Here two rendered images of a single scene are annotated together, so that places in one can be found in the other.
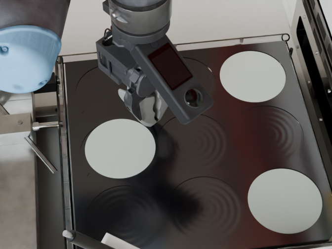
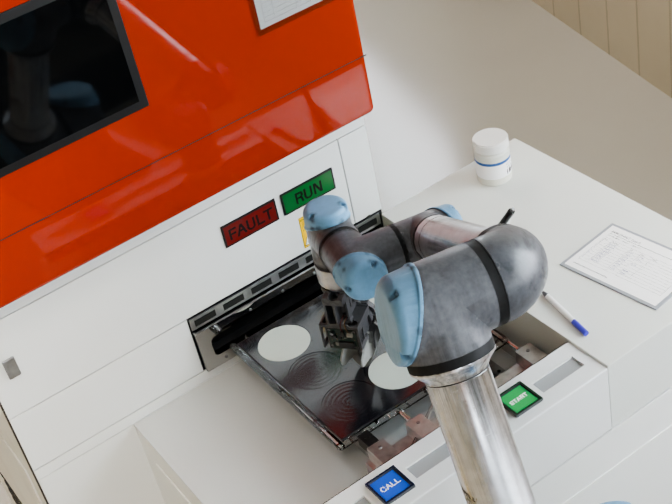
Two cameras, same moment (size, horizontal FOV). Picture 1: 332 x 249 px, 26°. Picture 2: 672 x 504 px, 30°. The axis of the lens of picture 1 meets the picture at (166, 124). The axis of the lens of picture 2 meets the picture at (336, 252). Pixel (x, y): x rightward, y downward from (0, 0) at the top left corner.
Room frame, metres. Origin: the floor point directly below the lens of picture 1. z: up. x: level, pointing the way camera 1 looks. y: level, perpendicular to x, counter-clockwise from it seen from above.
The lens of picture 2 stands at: (1.16, 1.59, 2.40)
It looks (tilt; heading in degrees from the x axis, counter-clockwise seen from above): 37 degrees down; 250
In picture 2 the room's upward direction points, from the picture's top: 13 degrees counter-clockwise
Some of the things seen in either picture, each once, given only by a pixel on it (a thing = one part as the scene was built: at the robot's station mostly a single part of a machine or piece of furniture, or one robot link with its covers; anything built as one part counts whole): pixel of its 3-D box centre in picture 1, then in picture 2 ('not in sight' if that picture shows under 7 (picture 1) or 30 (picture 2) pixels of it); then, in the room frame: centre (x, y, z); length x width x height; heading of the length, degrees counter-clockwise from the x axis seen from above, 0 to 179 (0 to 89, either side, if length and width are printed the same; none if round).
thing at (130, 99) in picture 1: (140, 94); (367, 327); (0.58, 0.03, 0.99); 0.05 x 0.02 x 0.09; 134
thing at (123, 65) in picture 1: (138, 45); (345, 309); (0.61, 0.04, 1.05); 0.09 x 0.08 x 0.12; 44
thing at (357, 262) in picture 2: not in sight; (363, 260); (0.60, 0.13, 1.21); 0.11 x 0.11 x 0.08; 85
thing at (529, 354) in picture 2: not in sight; (538, 363); (0.35, 0.20, 0.89); 0.08 x 0.03 x 0.03; 97
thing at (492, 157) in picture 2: not in sight; (492, 157); (0.15, -0.23, 1.01); 0.07 x 0.07 x 0.10
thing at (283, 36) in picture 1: (173, 48); (283, 393); (0.75, -0.01, 0.90); 0.37 x 0.01 x 0.01; 97
